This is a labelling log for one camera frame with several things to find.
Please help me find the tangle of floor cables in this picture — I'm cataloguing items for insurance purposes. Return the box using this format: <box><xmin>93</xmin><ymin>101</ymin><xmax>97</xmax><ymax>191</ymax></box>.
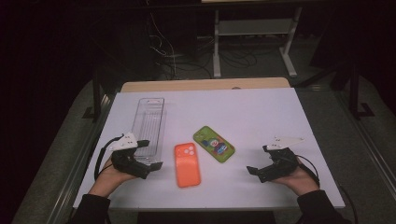
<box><xmin>145</xmin><ymin>12</ymin><xmax>281</xmax><ymax>80</ymax></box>

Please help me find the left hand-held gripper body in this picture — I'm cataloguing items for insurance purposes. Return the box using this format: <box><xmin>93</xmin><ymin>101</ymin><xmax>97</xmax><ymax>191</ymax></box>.
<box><xmin>108</xmin><ymin>132</ymin><xmax>151</xmax><ymax>180</ymax></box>

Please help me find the metal floor rail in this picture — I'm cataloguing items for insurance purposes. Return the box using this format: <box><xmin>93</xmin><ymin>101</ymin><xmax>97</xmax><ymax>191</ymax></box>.
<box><xmin>46</xmin><ymin>92</ymin><xmax>117</xmax><ymax>224</ymax></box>
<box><xmin>334</xmin><ymin>91</ymin><xmax>396</xmax><ymax>202</ymax></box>

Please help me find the person's right hand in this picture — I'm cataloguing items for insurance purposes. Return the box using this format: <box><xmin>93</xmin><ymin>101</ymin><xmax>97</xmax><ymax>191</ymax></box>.
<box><xmin>274</xmin><ymin>158</ymin><xmax>320</xmax><ymax>197</ymax></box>

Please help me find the orange phone case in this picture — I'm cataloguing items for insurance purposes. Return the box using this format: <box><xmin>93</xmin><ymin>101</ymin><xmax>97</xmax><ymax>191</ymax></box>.
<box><xmin>173</xmin><ymin>142</ymin><xmax>202</xmax><ymax>189</ymax></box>

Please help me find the thin black cable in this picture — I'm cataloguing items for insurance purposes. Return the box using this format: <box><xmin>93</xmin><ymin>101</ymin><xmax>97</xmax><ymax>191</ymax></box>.
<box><xmin>338</xmin><ymin>184</ymin><xmax>360</xmax><ymax>224</ymax></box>

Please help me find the beige wooden board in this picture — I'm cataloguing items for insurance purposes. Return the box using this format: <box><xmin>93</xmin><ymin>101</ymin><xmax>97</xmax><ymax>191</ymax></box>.
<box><xmin>120</xmin><ymin>77</ymin><xmax>291</xmax><ymax>93</ymax></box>

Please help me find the clear plastic container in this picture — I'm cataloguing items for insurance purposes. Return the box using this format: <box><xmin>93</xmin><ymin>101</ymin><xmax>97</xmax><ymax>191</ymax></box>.
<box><xmin>130</xmin><ymin>97</ymin><xmax>168</xmax><ymax>166</ymax></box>

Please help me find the right hand-held gripper black cable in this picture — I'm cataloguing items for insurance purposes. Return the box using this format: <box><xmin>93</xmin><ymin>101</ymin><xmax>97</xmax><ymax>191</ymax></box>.
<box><xmin>295</xmin><ymin>154</ymin><xmax>321</xmax><ymax>189</ymax></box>

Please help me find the white metal desk frame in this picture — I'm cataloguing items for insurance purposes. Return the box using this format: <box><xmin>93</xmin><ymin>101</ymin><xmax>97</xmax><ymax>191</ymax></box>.
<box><xmin>200</xmin><ymin>0</ymin><xmax>312</xmax><ymax>78</ymax></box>

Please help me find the green cartoon phone case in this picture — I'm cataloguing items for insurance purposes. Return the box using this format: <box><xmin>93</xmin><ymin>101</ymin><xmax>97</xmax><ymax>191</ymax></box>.
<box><xmin>192</xmin><ymin>125</ymin><xmax>236</xmax><ymax>164</ymax></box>

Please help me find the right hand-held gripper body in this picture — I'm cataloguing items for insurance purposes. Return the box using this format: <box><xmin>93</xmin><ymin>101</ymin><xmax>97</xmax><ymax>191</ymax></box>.
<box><xmin>258</xmin><ymin>135</ymin><xmax>305</xmax><ymax>184</ymax></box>

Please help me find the person's left hand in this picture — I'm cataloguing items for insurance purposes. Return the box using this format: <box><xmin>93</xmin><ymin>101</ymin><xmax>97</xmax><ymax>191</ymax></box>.
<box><xmin>88</xmin><ymin>158</ymin><xmax>138</xmax><ymax>199</ymax></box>

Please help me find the black metal stand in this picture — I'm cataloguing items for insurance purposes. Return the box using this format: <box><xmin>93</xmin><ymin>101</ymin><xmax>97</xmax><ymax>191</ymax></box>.
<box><xmin>347</xmin><ymin>61</ymin><xmax>376</xmax><ymax>121</ymax></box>
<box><xmin>81</xmin><ymin>70</ymin><xmax>108</xmax><ymax>122</ymax></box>

